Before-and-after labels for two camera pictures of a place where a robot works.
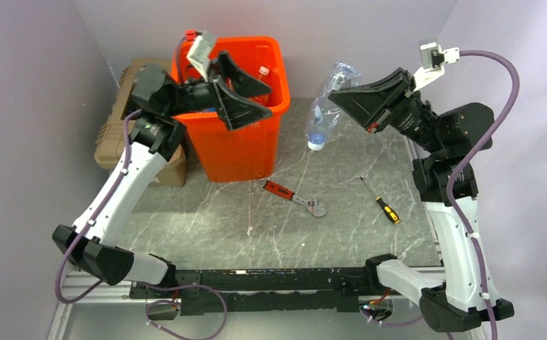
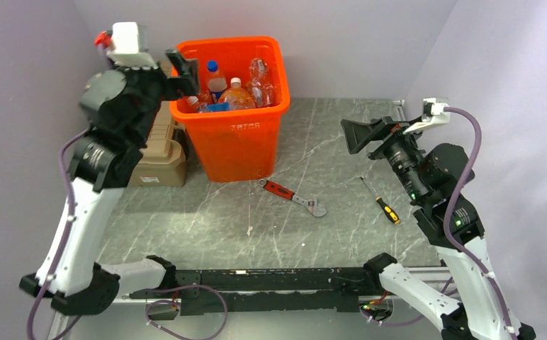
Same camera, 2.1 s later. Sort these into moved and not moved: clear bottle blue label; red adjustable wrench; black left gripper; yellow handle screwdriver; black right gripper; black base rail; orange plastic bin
Moved: black right gripper; black left gripper; clear bottle blue label
Not moved: yellow handle screwdriver; orange plastic bin; black base rail; red adjustable wrench
